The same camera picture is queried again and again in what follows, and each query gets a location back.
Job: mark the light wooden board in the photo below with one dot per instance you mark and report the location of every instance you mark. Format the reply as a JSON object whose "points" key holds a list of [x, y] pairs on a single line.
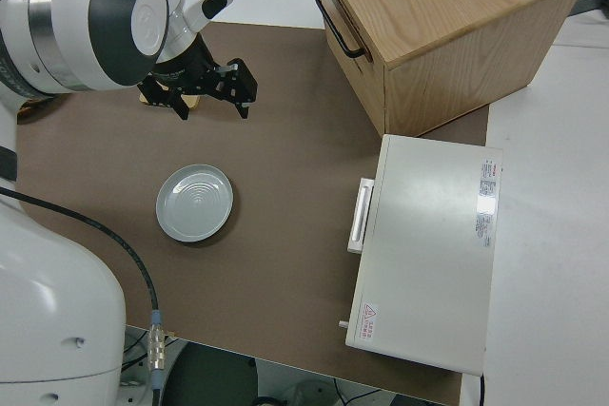
{"points": [[194, 102]]}

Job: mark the gray round floor object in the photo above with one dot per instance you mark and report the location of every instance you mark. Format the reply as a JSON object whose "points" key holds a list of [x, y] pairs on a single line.
{"points": [[314, 394]]}

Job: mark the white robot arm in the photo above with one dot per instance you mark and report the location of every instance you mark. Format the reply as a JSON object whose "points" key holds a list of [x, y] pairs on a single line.
{"points": [[128, 21]]}

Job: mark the black round floor base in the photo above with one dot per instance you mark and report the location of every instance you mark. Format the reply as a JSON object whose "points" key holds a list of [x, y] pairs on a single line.
{"points": [[209, 377]]}

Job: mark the brown table mat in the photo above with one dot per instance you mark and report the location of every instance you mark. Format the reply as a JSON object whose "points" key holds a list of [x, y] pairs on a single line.
{"points": [[285, 140]]}

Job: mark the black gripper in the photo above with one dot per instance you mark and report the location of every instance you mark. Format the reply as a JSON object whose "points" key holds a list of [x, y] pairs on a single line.
{"points": [[188, 71]]}

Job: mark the white toaster oven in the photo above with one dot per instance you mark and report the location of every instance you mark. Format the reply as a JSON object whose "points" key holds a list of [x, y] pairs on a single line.
{"points": [[428, 254]]}

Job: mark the wooden drawer box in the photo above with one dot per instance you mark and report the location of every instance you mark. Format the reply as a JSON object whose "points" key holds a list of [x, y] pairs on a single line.
{"points": [[452, 21]]}

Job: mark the gray round plate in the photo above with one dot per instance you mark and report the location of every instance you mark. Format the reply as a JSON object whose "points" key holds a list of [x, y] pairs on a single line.
{"points": [[195, 204]]}

